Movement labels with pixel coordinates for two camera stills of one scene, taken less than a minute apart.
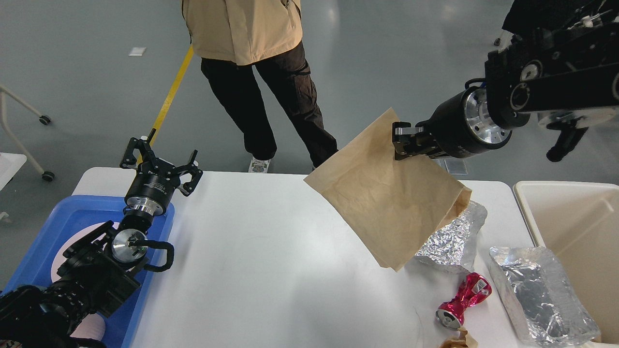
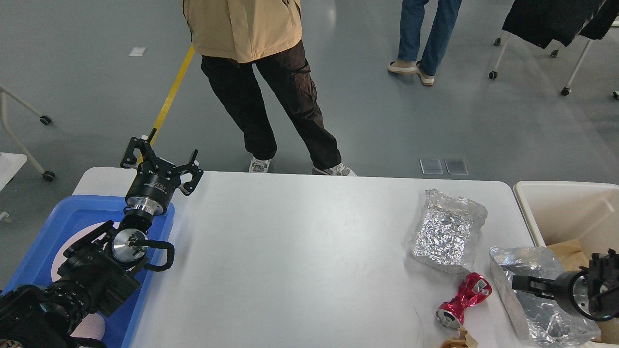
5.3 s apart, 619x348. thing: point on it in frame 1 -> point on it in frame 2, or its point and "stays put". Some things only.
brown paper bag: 401,204 -> 571,254
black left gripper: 156,178 stays put
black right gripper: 464,125 -> 571,290
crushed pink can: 450,314 stays put
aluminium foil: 450,248 stays put
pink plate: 60,257 stays put
